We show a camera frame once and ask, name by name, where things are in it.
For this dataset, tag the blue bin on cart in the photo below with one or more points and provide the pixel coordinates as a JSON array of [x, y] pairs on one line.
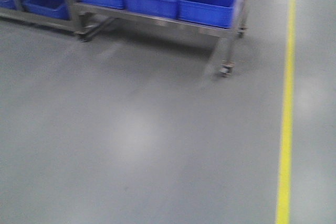
[[217, 13]]

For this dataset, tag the steel shelf with bins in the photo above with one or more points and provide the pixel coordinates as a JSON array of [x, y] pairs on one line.
[[85, 20]]

